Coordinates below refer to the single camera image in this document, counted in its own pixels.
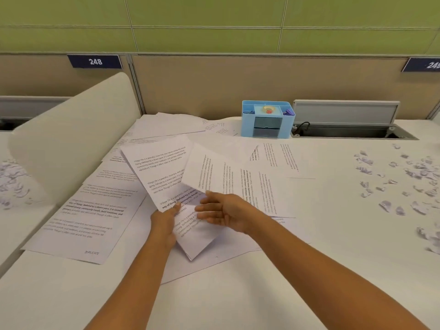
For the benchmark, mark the person's left hand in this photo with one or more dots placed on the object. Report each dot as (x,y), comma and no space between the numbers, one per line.
(165,226)

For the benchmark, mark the person's right hand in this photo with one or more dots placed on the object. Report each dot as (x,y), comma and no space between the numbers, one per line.
(233,213)

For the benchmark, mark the printed sheets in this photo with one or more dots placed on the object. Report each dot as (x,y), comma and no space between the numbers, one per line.
(233,182)

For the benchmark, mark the gathered printed sheet bundle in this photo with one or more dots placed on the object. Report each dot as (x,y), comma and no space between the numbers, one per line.
(154,168)

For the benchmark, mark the pile of printed papers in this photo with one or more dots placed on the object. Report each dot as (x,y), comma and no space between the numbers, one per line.
(86,219)

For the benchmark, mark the blue desk organizer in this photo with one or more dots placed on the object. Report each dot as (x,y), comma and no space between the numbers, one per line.
(247,127)

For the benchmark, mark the purple stapler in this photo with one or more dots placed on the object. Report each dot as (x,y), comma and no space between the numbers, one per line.
(248,111)
(288,112)

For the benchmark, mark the clear tape roll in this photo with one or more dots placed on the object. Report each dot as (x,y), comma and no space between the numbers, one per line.
(263,109)

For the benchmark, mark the heap of paper scraps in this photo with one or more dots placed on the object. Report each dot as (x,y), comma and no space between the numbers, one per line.
(10,175)
(364,161)

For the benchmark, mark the person's left forearm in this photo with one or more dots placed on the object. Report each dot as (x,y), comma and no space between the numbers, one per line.
(134,288)

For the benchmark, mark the person's right forearm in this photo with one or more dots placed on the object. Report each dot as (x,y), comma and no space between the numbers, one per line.
(326,271)

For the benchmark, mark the white desk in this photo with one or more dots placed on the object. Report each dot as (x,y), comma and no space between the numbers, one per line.
(343,237)
(17,237)

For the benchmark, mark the beige partition panel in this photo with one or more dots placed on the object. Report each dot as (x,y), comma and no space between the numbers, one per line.
(206,85)
(34,77)

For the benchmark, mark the white side divider panel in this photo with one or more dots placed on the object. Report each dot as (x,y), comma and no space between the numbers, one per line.
(437,116)
(68,134)

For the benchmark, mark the blue number sign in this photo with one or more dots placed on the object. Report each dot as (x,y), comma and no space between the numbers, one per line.
(414,65)
(77,61)

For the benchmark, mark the grey partition post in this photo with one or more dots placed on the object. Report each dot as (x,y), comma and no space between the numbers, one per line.
(433,109)
(135,87)

